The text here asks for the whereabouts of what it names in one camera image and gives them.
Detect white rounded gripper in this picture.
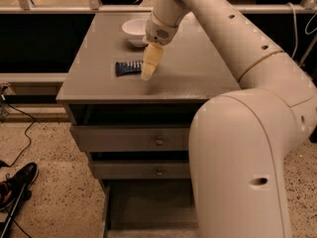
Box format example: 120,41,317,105
141,13,178,80

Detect blue rxbar blueberry wrapper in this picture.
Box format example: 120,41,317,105
115,61,143,76

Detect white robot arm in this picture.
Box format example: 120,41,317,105
142,0,317,238

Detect grey wooden drawer cabinet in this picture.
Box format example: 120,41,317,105
55,11,242,238

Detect grey top drawer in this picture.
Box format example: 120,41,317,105
70,126,189,152

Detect grey drawer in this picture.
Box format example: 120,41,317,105
70,126,189,152
88,161,190,179
101,179,197,238

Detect grey middle drawer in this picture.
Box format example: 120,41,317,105
88,161,190,179

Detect grey bottom drawer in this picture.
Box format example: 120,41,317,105
101,179,197,238

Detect white ceramic bowl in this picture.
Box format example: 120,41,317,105
122,19,147,48

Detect black sneaker with orange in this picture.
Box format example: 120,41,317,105
0,163,39,210

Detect black bar on floor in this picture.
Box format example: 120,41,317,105
0,184,27,238

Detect white cable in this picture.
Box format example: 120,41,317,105
286,2,317,60

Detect metal railing frame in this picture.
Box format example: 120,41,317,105
0,0,317,16

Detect black floor cable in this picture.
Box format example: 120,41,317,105
0,94,38,169

